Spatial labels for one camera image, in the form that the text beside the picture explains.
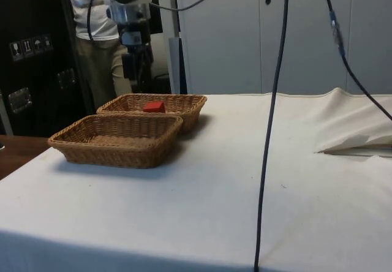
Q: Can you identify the black cabinet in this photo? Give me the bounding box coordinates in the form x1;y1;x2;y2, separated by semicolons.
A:
0;0;94;137

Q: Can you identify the red cube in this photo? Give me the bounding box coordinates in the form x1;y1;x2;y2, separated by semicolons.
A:
142;101;167;114

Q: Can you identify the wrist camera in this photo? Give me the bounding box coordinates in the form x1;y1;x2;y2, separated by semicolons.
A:
107;3;151;25

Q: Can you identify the brown wicker basket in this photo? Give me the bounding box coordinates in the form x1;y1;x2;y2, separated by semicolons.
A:
47;114;184;170
96;93;208;135

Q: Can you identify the pale locker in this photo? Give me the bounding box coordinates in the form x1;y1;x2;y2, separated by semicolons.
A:
259;0;348;96
345;0;392;97
176;0;262;96

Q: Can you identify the person in white shirt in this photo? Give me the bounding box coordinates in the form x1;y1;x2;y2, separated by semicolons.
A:
63;0;134;99

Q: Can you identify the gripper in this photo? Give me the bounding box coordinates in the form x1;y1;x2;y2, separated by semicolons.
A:
118;22;151;94

